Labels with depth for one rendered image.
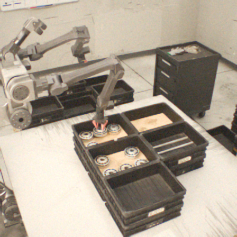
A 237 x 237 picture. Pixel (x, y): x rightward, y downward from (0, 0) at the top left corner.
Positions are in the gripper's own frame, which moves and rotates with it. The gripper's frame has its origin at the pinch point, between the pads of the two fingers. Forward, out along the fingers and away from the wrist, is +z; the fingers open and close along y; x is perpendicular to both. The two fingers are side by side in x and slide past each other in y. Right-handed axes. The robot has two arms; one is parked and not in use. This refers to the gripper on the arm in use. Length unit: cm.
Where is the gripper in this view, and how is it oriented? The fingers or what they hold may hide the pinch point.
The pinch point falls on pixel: (100, 128)
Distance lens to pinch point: 233.2
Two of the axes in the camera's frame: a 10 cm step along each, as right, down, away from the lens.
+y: -9.0, -2.5, 3.7
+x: -4.4, 4.5, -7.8
